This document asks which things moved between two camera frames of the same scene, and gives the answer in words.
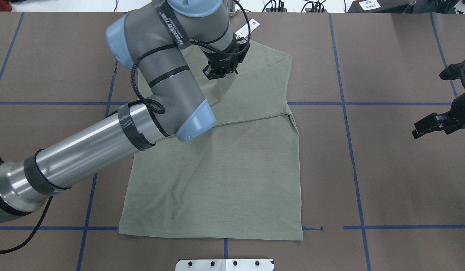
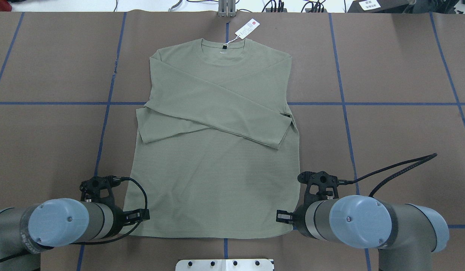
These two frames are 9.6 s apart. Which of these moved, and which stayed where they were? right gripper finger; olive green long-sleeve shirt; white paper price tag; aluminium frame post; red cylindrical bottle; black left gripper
Moved: black left gripper; right gripper finger
Stayed: aluminium frame post; red cylindrical bottle; olive green long-sleeve shirt; white paper price tag
